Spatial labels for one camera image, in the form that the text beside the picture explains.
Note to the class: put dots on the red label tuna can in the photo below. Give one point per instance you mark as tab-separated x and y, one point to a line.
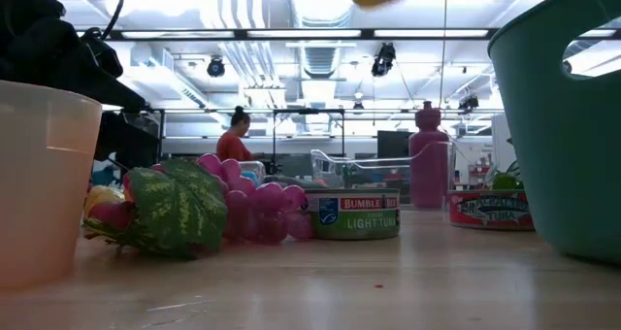
490	211

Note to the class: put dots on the red toy grapes with leaf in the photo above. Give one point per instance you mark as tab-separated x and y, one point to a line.
174	208

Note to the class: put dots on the black ceiling camera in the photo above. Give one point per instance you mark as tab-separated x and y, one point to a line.
383	60
216	68
468	104

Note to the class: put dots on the black monitor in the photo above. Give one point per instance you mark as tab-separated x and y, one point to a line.
393	144

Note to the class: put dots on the orange translucent plastic bin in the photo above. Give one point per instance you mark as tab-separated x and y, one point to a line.
43	184

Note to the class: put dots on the clear plastic bin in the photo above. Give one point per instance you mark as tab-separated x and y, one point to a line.
369	172

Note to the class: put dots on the white cabinet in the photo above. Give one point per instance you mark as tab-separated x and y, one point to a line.
502	136

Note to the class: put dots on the green label tuna can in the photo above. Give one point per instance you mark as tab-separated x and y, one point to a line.
354	221

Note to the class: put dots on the black rack frame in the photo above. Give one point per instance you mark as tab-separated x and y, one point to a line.
308	110

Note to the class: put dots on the person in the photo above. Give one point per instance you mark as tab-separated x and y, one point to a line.
233	148

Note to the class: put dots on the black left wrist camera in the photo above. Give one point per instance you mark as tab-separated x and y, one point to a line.
102	53

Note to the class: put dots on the teal plastic basket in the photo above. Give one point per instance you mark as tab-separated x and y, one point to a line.
558	150

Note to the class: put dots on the silver ventilation duct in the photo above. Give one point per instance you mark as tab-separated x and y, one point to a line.
320	58

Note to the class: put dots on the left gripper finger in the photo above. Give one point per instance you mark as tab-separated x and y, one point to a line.
119	94

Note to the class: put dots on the green plant white pot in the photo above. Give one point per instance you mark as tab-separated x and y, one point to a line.
507	180

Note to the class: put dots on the magenta plastic bottle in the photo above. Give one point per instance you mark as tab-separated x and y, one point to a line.
429	174

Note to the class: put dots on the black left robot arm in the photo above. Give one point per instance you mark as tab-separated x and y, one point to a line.
29	39

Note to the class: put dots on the black light bar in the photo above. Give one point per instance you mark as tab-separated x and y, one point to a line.
367	33

